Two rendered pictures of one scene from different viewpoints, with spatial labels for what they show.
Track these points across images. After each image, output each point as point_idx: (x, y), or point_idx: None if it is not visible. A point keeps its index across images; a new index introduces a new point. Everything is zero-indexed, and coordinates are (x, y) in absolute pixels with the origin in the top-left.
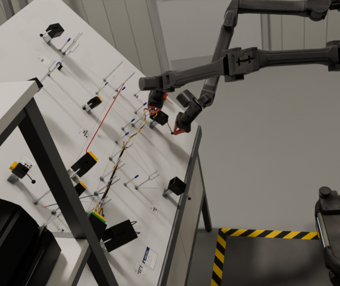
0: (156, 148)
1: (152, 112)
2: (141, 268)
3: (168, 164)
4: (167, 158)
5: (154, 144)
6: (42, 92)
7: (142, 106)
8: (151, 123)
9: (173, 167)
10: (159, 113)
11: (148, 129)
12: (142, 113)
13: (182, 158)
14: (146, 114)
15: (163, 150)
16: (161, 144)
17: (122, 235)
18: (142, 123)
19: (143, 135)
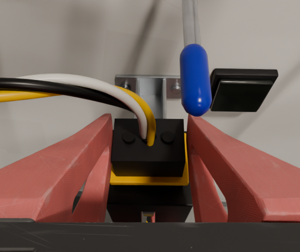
0: (1, 117)
1: (105, 156)
2: None
3: None
4: (16, 151)
5: (8, 105)
6: None
7: None
8: (137, 94)
9: (3, 166)
10: (139, 203)
11: (94, 70)
12: (218, 11)
13: (84, 182)
14: (236, 48)
15: (32, 138)
16: (62, 132)
17: None
18: (95, 23)
19: None
